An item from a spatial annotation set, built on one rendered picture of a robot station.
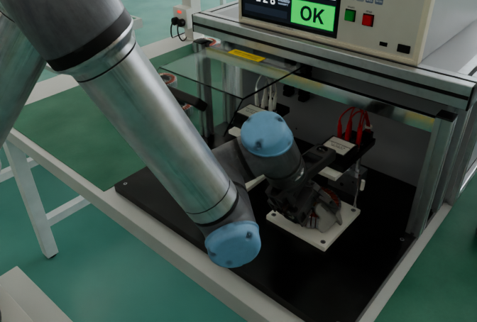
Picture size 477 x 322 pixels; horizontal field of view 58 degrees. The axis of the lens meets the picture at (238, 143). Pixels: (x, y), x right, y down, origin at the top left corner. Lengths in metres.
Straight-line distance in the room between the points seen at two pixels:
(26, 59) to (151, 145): 0.20
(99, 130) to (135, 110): 0.94
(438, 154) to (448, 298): 0.27
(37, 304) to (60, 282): 1.07
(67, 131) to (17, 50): 0.85
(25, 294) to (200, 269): 0.33
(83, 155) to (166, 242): 0.44
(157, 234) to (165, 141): 0.52
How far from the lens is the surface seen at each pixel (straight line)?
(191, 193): 0.54
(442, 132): 0.85
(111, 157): 1.26
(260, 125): 0.67
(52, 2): 0.43
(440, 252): 1.01
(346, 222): 0.97
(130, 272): 1.95
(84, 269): 2.01
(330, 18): 0.93
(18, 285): 0.99
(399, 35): 0.87
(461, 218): 1.11
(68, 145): 1.36
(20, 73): 0.62
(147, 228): 1.01
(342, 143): 0.96
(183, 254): 0.94
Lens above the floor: 1.43
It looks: 33 degrees down
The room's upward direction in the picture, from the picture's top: 1 degrees counter-clockwise
